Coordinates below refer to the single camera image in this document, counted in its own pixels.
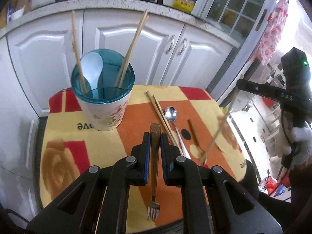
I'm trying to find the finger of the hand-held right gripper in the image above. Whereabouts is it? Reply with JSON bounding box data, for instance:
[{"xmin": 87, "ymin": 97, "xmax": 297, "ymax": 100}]
[{"xmin": 236, "ymin": 78, "xmax": 281, "ymax": 97}]

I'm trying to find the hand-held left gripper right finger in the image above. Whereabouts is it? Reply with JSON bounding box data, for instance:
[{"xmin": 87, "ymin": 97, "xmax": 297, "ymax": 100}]
[{"xmin": 160, "ymin": 133, "xmax": 283, "ymax": 234}]

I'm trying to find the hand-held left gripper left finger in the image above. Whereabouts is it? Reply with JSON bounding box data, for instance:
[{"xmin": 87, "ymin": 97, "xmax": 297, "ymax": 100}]
[{"xmin": 26, "ymin": 132, "xmax": 152, "ymax": 234}]

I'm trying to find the fork with brown handle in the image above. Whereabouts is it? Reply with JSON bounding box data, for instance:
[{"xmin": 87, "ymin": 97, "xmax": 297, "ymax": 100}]
[{"xmin": 146, "ymin": 123, "xmax": 162, "ymax": 221}]

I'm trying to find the metal spoon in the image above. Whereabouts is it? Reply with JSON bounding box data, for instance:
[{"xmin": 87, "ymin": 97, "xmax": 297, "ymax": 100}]
[{"xmin": 164, "ymin": 106, "xmax": 192, "ymax": 160}]

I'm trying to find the wooden chopstick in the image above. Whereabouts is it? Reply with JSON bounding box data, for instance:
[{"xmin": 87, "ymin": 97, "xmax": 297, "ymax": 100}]
[
  {"xmin": 146, "ymin": 91, "xmax": 177, "ymax": 149},
  {"xmin": 71, "ymin": 10, "xmax": 88, "ymax": 94},
  {"xmin": 119, "ymin": 14, "xmax": 150, "ymax": 89},
  {"xmin": 152, "ymin": 96, "xmax": 184, "ymax": 156},
  {"xmin": 113, "ymin": 10, "xmax": 148, "ymax": 87},
  {"xmin": 200, "ymin": 74, "xmax": 244, "ymax": 165}
]

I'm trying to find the floral cup with teal rim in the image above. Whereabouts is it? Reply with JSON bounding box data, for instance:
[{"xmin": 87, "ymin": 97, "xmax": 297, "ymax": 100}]
[{"xmin": 71, "ymin": 49, "xmax": 135, "ymax": 131}]

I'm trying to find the white ceramic spoon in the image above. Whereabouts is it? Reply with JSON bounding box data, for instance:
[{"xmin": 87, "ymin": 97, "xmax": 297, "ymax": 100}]
[{"xmin": 80, "ymin": 52, "xmax": 103, "ymax": 90}]

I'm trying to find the person's right hand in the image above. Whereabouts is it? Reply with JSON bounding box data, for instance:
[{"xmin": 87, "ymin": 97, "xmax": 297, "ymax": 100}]
[{"xmin": 289, "ymin": 124, "xmax": 312, "ymax": 170}]

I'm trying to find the checkered plush mat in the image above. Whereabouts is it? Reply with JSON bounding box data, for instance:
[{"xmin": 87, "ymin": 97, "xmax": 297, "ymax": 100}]
[{"xmin": 39, "ymin": 85, "xmax": 244, "ymax": 234}]

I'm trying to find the pink floral cloth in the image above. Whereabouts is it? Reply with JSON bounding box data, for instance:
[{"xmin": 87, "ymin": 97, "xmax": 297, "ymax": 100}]
[{"xmin": 256, "ymin": 0, "xmax": 290, "ymax": 65}]

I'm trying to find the glass partition door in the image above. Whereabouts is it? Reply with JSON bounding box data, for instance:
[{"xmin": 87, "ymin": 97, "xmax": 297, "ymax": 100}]
[{"xmin": 205, "ymin": 0, "xmax": 281, "ymax": 103}]

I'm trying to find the red plastic bag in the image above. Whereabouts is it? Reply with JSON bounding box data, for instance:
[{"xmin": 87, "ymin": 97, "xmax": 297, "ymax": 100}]
[{"xmin": 259, "ymin": 175, "xmax": 277, "ymax": 196}]

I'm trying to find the black stool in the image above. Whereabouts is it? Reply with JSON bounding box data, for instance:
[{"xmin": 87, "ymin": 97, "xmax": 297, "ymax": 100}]
[{"xmin": 34, "ymin": 116, "xmax": 210, "ymax": 234}]

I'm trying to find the speckled stone countertop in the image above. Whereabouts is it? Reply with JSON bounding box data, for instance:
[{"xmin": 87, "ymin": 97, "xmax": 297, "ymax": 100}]
[{"xmin": 0, "ymin": 0, "xmax": 244, "ymax": 49}]

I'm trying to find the wooden cutting board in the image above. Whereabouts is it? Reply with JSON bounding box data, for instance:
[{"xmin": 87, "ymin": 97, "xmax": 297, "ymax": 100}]
[{"xmin": 10, "ymin": 0, "xmax": 33, "ymax": 17}]

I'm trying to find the silver cabinet handle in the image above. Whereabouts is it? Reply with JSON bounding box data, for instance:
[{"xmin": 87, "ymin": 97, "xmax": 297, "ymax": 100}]
[
  {"xmin": 177, "ymin": 38, "xmax": 189, "ymax": 56},
  {"xmin": 166, "ymin": 35, "xmax": 176, "ymax": 55}
]

